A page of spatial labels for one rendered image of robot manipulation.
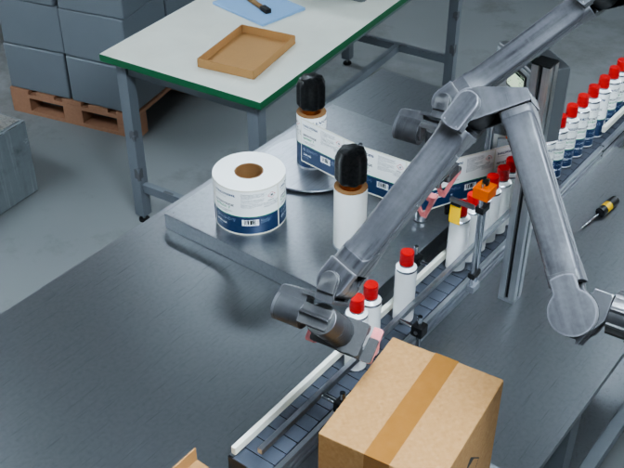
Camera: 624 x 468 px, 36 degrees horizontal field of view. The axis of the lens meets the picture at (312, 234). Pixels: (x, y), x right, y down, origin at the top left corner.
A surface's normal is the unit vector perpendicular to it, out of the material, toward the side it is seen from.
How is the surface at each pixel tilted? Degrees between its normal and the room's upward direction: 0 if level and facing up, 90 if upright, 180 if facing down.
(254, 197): 90
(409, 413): 0
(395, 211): 51
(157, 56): 0
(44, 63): 90
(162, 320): 0
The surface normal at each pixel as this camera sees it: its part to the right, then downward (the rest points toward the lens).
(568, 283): -0.40, -0.12
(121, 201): 0.00, -0.81
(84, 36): -0.41, 0.54
